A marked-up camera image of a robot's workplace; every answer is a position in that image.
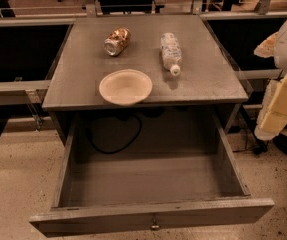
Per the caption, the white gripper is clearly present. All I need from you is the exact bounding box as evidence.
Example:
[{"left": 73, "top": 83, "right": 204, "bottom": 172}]
[{"left": 254, "top": 32, "right": 287, "bottom": 141}]

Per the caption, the clear plastic water bottle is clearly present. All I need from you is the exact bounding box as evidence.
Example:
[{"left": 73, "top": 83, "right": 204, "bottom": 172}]
[{"left": 160, "top": 32, "right": 182, "bottom": 76}]

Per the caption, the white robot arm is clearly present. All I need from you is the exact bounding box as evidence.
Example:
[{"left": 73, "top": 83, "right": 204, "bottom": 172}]
[{"left": 254, "top": 20, "right": 287, "bottom": 140}]

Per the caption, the open grey top drawer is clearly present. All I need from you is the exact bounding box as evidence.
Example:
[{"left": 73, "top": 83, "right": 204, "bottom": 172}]
[{"left": 30, "top": 107, "right": 274, "bottom": 237}]

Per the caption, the metal drawer knob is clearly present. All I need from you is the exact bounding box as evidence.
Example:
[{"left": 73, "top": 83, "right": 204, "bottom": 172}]
[{"left": 150, "top": 217, "right": 160, "bottom": 231}]

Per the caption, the grey wooden cabinet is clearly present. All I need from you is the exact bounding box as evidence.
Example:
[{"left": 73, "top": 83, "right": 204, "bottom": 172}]
[{"left": 43, "top": 15, "right": 248, "bottom": 140}]

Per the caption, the white paper bowl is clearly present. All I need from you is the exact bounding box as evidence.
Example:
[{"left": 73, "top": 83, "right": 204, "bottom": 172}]
[{"left": 99, "top": 69, "right": 153, "bottom": 106}]

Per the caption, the crushed gold soda can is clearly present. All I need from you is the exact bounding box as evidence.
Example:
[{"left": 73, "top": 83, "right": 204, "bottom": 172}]
[{"left": 104, "top": 27, "right": 131, "bottom": 56}]

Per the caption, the black cable behind cabinet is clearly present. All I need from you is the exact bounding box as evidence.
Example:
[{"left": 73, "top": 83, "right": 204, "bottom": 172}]
[{"left": 86, "top": 112, "right": 143, "bottom": 155}]

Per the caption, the grey metal frame rail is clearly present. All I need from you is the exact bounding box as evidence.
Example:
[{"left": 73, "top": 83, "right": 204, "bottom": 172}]
[{"left": 0, "top": 80, "right": 50, "bottom": 106}]

